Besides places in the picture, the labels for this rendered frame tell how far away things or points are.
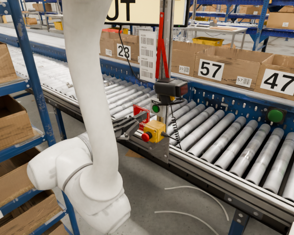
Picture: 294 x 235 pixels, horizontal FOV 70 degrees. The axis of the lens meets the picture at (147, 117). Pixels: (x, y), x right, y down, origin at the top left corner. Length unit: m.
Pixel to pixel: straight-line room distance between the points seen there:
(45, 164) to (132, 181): 1.34
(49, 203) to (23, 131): 0.36
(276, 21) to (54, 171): 5.43
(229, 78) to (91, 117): 1.07
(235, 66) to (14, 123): 1.13
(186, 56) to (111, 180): 1.13
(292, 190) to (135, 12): 0.91
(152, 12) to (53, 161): 0.67
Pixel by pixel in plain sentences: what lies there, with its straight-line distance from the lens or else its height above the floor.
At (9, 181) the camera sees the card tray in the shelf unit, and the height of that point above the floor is 0.81.
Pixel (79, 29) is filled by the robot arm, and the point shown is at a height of 1.30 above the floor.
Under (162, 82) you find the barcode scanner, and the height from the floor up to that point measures 1.08.
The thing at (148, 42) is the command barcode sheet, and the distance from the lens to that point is 0.86.
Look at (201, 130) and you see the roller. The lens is 1.14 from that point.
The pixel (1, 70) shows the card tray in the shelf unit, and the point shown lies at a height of 1.17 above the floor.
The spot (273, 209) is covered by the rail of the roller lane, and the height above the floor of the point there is 0.71.
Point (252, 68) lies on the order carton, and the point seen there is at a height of 1.02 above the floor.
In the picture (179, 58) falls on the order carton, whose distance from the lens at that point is 1.51.
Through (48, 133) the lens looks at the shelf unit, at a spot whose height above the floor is 0.94.
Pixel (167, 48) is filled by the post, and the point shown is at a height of 1.19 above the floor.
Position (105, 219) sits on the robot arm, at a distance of 0.53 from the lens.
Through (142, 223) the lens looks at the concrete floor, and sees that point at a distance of 1.62.
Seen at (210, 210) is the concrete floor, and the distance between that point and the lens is 1.75.
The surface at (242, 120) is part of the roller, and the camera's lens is 1.32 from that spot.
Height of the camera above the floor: 1.35
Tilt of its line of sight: 29 degrees down
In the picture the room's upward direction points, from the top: straight up
